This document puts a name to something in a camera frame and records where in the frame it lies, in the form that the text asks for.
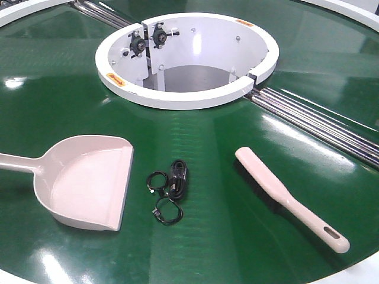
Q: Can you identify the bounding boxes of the black USB cable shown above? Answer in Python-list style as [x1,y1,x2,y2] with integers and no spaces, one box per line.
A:
[166,159,189,203]

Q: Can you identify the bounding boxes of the small black wire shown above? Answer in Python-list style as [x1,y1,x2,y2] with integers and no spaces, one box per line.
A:
[146,171,169,196]
[152,196,184,225]

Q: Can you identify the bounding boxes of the beige hand brush black bristles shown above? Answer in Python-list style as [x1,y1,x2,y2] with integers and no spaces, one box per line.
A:
[235,147,350,254]

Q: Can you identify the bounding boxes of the beige plastic dustpan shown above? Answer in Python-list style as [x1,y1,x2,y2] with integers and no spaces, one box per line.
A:
[1,135,134,231]

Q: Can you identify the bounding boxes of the orange warning sticker front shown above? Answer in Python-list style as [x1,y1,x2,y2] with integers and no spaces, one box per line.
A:
[107,73,126,87]

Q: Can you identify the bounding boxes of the orange warning sticker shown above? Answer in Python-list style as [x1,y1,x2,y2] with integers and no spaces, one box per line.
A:
[236,19,254,27]
[107,73,126,87]

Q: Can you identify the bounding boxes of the left black bearing block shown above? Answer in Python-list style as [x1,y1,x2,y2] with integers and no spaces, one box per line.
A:
[128,30,146,58]

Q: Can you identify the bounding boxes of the black bearing block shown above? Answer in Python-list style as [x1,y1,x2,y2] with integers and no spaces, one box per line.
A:
[150,22,180,49]
[128,30,146,58]

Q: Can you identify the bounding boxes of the right black bearing block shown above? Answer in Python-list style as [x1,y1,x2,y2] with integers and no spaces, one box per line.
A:
[150,22,180,49]

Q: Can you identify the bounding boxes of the orange warning sticker back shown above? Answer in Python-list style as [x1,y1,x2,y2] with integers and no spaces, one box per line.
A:
[236,19,254,27]

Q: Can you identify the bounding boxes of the steel rollers top left gap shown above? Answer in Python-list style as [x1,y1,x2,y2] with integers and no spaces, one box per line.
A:
[70,1,132,29]

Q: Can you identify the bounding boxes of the white outer rim top right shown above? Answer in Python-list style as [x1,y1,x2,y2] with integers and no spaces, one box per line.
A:
[304,0,378,31]

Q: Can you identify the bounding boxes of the white rim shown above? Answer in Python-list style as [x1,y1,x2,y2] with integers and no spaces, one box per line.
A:
[0,0,70,27]
[304,0,378,31]

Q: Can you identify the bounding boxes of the white outer rim top left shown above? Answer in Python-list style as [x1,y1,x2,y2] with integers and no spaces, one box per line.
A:
[0,0,70,27]

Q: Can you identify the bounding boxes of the white central conveyor hub ring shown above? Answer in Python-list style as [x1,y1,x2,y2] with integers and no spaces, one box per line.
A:
[94,12,280,111]

